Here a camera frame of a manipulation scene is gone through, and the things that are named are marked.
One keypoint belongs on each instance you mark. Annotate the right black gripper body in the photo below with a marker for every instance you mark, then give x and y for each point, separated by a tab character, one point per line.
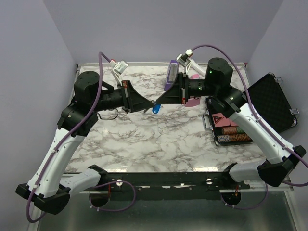
185	87

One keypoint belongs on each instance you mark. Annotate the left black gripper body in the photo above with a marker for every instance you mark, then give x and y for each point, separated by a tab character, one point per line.
125	94

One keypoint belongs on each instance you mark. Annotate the silver key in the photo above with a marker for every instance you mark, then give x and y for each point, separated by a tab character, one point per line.
146	110

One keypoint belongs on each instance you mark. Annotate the blue key tag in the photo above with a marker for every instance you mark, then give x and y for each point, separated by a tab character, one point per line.
156	108

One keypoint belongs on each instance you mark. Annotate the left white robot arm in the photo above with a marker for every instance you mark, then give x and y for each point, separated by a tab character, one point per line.
47	190

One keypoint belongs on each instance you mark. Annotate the purple metronome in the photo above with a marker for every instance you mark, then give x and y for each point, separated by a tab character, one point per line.
172	72

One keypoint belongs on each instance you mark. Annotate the white toy microphone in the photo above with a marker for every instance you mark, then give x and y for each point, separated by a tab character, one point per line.
198	68

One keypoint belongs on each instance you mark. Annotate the pink metronome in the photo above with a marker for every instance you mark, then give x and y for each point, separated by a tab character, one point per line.
193	101

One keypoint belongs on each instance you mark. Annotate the red playing card deck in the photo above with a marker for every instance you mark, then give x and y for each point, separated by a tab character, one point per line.
221	121

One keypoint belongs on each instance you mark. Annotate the orange poker chip roll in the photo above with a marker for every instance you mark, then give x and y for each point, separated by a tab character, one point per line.
229	130

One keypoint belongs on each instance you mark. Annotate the green poker chip roll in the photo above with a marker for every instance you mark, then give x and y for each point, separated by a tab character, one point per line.
239	130

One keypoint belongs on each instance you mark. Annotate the blue orange chip roll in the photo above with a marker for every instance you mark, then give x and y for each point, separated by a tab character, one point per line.
233	138

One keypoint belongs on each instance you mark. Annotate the black poker chip case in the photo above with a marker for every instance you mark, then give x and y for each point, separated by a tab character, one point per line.
269	100

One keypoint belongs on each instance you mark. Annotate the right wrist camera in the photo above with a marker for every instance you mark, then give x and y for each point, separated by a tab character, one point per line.
184	60

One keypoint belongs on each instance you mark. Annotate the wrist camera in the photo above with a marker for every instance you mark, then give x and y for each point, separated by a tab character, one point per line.
117	69
184	60

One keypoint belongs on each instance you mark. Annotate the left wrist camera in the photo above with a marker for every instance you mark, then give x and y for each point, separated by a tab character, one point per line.
117	69

